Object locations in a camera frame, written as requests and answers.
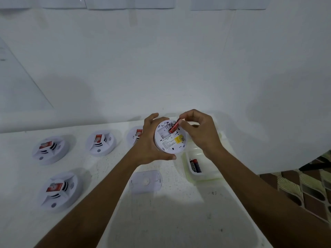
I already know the person's left hand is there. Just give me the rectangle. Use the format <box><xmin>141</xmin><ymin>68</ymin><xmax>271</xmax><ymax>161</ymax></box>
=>
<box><xmin>127</xmin><ymin>113</ymin><xmax>177</xmax><ymax>167</ymax></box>

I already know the person's right hand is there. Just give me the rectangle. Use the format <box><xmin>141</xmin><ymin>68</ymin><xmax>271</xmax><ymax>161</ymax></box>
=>
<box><xmin>178</xmin><ymin>108</ymin><xmax>226</xmax><ymax>162</ymax></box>

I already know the white smoke detector red label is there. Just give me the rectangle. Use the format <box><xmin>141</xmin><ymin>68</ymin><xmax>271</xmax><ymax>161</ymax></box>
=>
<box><xmin>86</xmin><ymin>130</ymin><xmax>117</xmax><ymax>157</ymax></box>
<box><xmin>37</xmin><ymin>172</ymin><xmax>83</xmax><ymax>212</ymax></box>
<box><xmin>126</xmin><ymin>125</ymin><xmax>144</xmax><ymax>147</ymax></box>
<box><xmin>154</xmin><ymin>119</ymin><xmax>188</xmax><ymax>154</ymax></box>
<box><xmin>31</xmin><ymin>136</ymin><xmax>70</xmax><ymax>166</ymax></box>

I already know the white detector mounting plate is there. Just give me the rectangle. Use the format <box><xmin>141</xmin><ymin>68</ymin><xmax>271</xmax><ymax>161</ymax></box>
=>
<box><xmin>129</xmin><ymin>169</ymin><xmax>163</xmax><ymax>195</ymax></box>

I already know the clear plastic container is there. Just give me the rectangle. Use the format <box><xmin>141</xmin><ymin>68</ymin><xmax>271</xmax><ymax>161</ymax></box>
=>
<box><xmin>181</xmin><ymin>147</ymin><xmax>228</xmax><ymax>183</ymax></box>

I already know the person's right forearm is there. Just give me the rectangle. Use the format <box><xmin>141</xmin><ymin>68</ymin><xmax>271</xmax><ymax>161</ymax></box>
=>
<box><xmin>210</xmin><ymin>149</ymin><xmax>331</xmax><ymax>248</ymax></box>

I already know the person's left forearm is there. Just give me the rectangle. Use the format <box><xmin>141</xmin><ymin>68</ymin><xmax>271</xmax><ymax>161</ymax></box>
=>
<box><xmin>33</xmin><ymin>152</ymin><xmax>141</xmax><ymax>248</ymax></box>

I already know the green brown patterned floor mat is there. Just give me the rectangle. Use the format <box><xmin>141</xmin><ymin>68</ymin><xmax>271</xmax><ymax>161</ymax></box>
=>
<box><xmin>258</xmin><ymin>151</ymin><xmax>331</xmax><ymax>225</ymax></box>

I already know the black bar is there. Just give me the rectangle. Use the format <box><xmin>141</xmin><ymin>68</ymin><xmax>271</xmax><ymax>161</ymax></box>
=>
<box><xmin>299</xmin><ymin>161</ymin><xmax>331</xmax><ymax>172</ymax></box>

